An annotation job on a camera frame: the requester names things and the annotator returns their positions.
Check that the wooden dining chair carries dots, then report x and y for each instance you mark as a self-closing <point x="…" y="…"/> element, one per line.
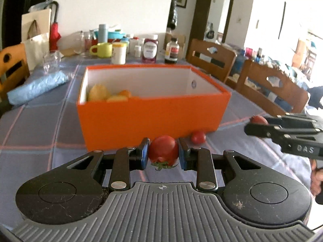
<point x="17" y="55"/>
<point x="297" y="98"/>
<point x="227" y="58"/>

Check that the dark bottle red label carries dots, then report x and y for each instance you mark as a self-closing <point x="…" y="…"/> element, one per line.
<point x="172" y="51"/>

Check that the red folded umbrella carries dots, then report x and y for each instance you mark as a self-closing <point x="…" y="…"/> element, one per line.
<point x="54" y="35"/>

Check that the person's right hand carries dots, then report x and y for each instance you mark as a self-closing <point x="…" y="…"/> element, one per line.
<point x="317" y="182"/>

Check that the beige paper bag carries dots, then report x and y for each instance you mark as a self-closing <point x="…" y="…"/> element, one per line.
<point x="36" y="53"/>

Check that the dark door frame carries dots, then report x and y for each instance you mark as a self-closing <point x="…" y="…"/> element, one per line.
<point x="199" y="10"/>

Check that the dark cloth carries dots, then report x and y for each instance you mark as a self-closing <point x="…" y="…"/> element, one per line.
<point x="316" y="97"/>

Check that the yellow pear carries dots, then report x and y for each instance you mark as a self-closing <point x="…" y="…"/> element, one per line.
<point x="116" y="98"/>
<point x="98" y="92"/>

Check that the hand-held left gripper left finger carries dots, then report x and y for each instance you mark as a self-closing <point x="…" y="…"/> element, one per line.
<point x="144" y="155"/>

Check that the white jar yellow lid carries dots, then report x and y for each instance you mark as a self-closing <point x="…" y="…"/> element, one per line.
<point x="118" y="54"/>

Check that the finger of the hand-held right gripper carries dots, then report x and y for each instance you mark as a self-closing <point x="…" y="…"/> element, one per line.
<point x="292" y="121"/>
<point x="262" y="129"/>

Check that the red tomato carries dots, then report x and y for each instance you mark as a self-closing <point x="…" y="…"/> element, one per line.
<point x="198" y="137"/>
<point x="162" y="150"/>
<point x="258" y="119"/>

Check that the clear glass jar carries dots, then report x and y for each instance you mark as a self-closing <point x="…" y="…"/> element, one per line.
<point x="84" y="42"/>

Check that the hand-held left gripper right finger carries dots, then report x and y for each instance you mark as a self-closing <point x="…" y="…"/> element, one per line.
<point x="182" y="156"/>

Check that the blue tumbler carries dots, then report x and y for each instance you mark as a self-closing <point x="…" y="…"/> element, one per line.
<point x="102" y="32"/>

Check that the purple supplement jar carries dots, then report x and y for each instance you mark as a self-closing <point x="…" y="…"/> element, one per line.
<point x="149" y="50"/>

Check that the black hanging jacket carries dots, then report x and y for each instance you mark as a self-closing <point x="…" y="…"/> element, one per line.
<point x="173" y="13"/>

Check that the blue plastic bag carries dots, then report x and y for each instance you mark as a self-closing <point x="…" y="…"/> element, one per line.
<point x="37" y="87"/>

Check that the small tangerine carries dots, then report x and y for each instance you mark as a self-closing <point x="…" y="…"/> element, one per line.
<point x="125" y="93"/>

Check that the small dark guitar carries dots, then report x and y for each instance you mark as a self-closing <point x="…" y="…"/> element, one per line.
<point x="210" y="32"/>

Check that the orange cardboard box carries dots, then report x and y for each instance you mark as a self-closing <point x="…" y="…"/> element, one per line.
<point x="151" y="121"/>

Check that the yellow-green mug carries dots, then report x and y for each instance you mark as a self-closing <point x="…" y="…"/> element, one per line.
<point x="103" y="50"/>

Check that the brown cardboard carton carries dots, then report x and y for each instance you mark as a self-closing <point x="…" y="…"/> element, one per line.
<point x="182" y="45"/>

